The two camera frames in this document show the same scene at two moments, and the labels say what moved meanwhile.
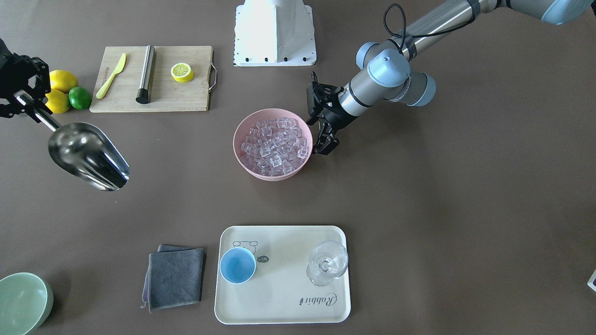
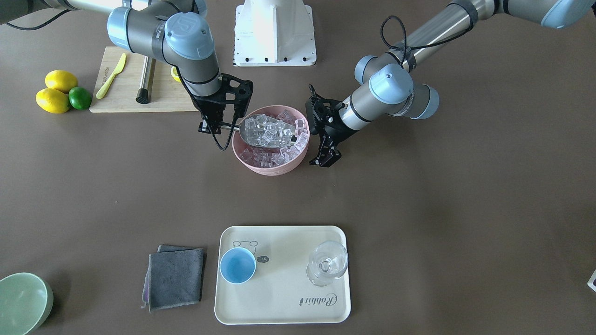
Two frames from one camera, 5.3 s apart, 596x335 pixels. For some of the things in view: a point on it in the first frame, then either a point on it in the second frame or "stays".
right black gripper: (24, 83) to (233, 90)
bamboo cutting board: (166, 94) stays
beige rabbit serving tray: (280, 291) stays
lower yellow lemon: (58, 102) stays
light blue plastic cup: (237, 265) stays
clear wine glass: (328, 260) stays
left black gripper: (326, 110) to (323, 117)
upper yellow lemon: (62, 80) stays
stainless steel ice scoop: (86, 151) to (262, 130)
